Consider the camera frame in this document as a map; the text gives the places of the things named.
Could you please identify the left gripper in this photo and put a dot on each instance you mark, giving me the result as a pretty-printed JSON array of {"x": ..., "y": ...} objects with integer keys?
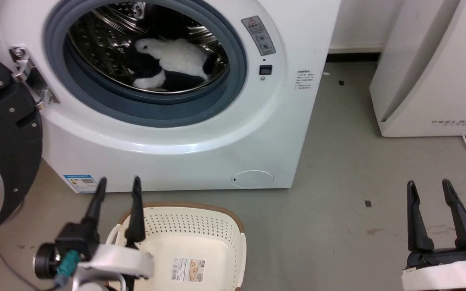
[{"x": 115, "y": 260}]

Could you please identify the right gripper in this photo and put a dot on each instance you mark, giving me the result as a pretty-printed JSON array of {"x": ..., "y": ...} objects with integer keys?
[{"x": 443, "y": 275}]

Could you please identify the white and black plush toy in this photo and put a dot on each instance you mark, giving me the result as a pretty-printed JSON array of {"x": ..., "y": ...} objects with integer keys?
[{"x": 176, "y": 56}]

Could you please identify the white front-load washing machine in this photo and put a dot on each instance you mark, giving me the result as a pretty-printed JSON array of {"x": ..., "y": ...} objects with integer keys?
[{"x": 176, "y": 161}]

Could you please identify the cream perforated laundry basket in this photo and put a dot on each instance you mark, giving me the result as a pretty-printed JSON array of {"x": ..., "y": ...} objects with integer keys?
[{"x": 200, "y": 234}]

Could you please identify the white basket label sticker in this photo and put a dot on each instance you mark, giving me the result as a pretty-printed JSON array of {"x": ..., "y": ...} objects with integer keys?
[{"x": 188, "y": 270}]

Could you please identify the blue energy label sticker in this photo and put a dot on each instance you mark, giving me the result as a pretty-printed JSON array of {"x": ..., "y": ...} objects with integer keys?
[{"x": 80, "y": 184}]

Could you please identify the grey rubber door gasket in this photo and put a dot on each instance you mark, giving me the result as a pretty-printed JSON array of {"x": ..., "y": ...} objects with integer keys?
[{"x": 95, "y": 106}]

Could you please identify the black round washer door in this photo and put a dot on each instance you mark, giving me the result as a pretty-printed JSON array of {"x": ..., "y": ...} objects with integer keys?
[{"x": 14, "y": 133}]

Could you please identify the round filter cover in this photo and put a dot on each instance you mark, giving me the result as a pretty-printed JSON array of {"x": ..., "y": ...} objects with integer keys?
[{"x": 253, "y": 179}]

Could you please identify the white air purifier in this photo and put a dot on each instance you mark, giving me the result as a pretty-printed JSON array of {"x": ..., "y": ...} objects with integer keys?
[{"x": 427, "y": 81}]

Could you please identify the metal washer door hinge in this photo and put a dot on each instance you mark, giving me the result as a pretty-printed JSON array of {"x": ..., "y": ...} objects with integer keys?
[{"x": 26, "y": 70}]

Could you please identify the stainless steel washer drum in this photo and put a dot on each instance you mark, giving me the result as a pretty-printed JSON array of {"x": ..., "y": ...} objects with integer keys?
[{"x": 95, "y": 40}]

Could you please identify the small printed text label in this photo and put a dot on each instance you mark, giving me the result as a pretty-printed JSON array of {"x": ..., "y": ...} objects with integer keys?
[{"x": 305, "y": 79}]

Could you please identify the black door latch socket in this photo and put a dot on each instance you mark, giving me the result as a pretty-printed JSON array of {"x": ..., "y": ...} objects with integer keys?
[{"x": 265, "y": 70}]

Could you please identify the grey warning sticker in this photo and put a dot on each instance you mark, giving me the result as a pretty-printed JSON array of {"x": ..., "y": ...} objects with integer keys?
[{"x": 259, "y": 35}]

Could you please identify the black cylindrical wrist camera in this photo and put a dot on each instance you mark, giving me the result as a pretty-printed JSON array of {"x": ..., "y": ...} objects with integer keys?
[{"x": 46, "y": 260}]

